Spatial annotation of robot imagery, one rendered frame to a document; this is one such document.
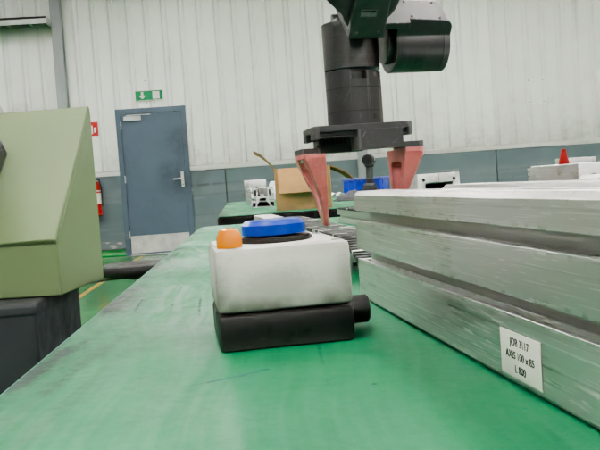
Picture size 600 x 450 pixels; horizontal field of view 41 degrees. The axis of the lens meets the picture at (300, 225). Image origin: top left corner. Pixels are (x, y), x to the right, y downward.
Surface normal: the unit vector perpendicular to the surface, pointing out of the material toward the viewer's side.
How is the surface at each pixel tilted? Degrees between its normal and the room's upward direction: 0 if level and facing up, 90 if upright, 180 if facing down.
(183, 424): 0
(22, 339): 90
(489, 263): 90
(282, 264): 90
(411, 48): 105
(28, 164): 45
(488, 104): 90
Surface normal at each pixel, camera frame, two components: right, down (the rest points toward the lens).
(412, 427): -0.07, -1.00
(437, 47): 0.23, 0.29
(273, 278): 0.15, 0.04
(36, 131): -0.08, -0.66
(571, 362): -0.99, 0.07
